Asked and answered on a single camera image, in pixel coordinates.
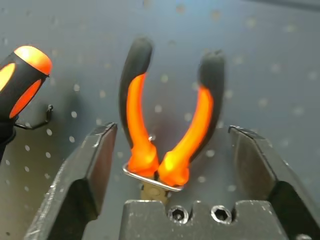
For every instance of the grey metal pegboard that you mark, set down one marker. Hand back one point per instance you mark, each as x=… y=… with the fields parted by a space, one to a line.
x=250 y=75

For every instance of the black plastic cup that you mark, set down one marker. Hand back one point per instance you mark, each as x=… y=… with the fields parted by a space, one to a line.
x=5 y=140

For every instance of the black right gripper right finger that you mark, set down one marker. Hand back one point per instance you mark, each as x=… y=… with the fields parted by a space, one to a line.
x=260 y=165

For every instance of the orange black needle-nose pliers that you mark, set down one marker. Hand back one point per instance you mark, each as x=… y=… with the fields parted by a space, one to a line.
x=140 y=120

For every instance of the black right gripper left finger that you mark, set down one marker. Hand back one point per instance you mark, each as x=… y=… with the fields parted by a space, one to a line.
x=82 y=170

